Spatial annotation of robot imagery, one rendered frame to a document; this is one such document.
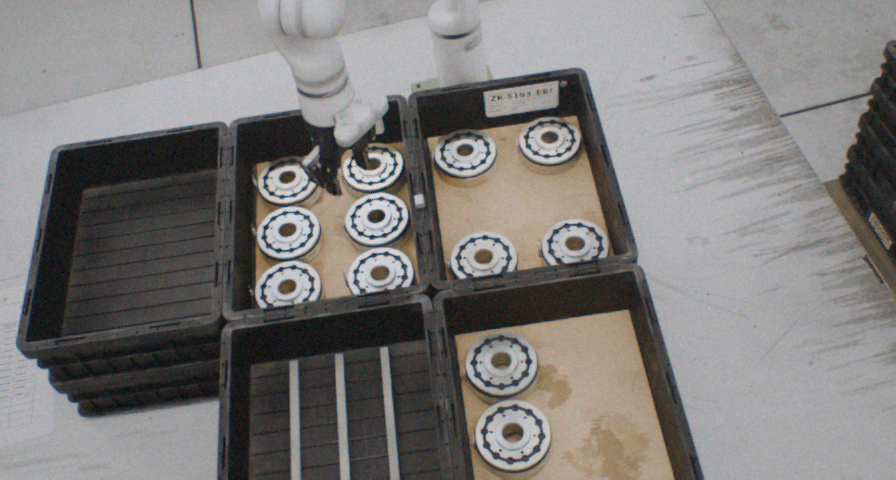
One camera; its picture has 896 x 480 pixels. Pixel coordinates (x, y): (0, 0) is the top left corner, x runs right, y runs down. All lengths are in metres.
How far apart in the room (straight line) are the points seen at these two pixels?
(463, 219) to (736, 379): 0.49
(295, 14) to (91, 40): 2.34
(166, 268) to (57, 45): 1.97
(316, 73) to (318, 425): 0.50
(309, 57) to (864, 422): 0.96
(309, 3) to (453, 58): 0.62
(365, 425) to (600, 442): 0.33
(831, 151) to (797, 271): 1.17
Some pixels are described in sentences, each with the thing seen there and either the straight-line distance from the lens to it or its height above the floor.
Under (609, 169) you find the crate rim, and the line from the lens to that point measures 1.48.
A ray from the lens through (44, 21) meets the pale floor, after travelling 3.63.
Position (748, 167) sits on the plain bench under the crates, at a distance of 1.81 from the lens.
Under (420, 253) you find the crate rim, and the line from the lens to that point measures 1.41.
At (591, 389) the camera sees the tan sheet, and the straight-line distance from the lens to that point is 1.38.
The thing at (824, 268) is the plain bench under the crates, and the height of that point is 0.70.
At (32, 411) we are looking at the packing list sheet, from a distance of 1.73.
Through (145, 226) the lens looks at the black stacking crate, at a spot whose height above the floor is 0.83.
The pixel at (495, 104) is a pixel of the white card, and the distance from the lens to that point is 1.63.
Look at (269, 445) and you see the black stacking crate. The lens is 1.40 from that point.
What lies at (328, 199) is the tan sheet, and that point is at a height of 0.83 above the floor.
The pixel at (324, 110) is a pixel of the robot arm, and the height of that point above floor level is 1.17.
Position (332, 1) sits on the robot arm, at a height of 1.34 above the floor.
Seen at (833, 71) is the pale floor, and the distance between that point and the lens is 3.04.
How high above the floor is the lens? 2.06
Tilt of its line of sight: 53 degrees down
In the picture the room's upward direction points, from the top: 9 degrees counter-clockwise
